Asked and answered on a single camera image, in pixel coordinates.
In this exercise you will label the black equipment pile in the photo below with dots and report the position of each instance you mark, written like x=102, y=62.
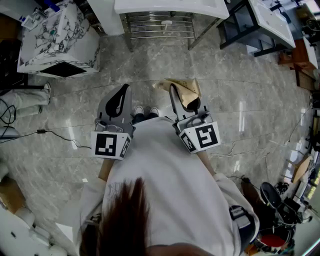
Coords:
x=291, y=203

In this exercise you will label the black faucet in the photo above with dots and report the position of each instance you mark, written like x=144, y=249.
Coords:
x=276, y=5

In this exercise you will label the black frame stand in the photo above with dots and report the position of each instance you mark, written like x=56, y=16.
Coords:
x=236, y=20

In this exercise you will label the person's left forearm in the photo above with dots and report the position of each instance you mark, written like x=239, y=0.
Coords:
x=106, y=170

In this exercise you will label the person's right forearm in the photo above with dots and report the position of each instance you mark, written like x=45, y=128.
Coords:
x=206, y=162

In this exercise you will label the person's right white shoe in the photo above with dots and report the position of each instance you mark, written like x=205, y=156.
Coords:
x=154, y=111

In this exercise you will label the person's white shirt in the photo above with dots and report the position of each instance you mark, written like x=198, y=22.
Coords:
x=170, y=175

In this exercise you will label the person's blue jeans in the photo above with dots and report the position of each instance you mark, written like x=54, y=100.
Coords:
x=140, y=119

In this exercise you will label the brown cardboard box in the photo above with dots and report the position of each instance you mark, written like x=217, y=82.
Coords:
x=10, y=195

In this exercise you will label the chrome sink stand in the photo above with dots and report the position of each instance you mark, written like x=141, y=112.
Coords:
x=160, y=37

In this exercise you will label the brown wooden furniture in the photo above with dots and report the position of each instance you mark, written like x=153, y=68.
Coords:
x=300, y=56

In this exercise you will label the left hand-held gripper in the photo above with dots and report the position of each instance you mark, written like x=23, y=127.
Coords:
x=103, y=145

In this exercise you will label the torn brown paper packet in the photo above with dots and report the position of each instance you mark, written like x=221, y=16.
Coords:
x=186, y=90

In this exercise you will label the red plastic object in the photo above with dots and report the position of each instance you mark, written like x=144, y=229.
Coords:
x=273, y=241

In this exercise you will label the marble patterned cabinet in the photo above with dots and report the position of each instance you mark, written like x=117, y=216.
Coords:
x=62, y=32

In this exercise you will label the person's white shoe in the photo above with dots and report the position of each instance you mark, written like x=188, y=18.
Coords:
x=154, y=111
x=139, y=110

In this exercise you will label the light wooden board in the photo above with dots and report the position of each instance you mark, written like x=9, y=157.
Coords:
x=302, y=168

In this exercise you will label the narrow white sink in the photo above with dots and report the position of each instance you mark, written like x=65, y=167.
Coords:
x=272, y=22

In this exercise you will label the white ceramic sink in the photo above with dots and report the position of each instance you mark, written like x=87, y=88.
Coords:
x=175, y=6

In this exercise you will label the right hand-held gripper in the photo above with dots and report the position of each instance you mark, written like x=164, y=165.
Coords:
x=206, y=136

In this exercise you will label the black round stool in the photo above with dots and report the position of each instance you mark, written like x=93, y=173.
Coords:
x=270, y=193

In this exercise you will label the blue bottle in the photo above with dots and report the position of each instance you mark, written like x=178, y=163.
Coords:
x=55, y=7

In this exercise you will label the person's left white shoe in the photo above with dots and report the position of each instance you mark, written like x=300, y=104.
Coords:
x=139, y=110

